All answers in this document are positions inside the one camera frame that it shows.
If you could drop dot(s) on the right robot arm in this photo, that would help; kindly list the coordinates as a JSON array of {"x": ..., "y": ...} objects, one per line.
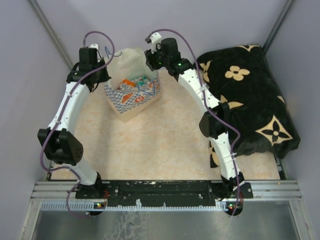
[{"x": 213, "y": 125}]

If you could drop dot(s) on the black floral pillow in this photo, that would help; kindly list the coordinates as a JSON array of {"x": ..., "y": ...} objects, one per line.
[{"x": 240, "y": 77}]

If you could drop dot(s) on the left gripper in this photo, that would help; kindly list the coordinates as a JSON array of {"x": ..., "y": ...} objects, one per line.
[{"x": 105, "y": 78}]

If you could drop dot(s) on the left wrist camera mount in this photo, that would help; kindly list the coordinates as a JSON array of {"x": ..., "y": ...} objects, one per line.
[{"x": 94, "y": 46}]

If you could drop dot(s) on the orange fruits candy bag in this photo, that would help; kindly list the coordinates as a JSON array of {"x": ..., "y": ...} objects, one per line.
[{"x": 127, "y": 85}]

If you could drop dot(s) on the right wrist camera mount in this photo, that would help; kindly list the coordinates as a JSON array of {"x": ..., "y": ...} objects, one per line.
[{"x": 154, "y": 39}]

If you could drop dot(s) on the checkered paper bag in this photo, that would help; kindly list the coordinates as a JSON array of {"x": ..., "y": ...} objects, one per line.
[{"x": 130, "y": 63}]

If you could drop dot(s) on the green mint candy bag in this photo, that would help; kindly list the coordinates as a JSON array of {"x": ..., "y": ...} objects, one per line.
[{"x": 141, "y": 81}]

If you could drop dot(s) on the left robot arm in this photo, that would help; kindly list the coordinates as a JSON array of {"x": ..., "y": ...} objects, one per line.
[{"x": 58, "y": 142}]

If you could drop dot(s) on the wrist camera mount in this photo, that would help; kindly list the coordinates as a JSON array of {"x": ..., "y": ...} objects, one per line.
[
  {"x": 94, "y": 46},
  {"x": 154, "y": 39}
]

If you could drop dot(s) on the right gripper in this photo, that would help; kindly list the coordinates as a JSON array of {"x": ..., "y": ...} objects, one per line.
[{"x": 149, "y": 57}]

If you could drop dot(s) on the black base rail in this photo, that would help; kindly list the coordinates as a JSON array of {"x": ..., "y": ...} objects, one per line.
[{"x": 159, "y": 193}]

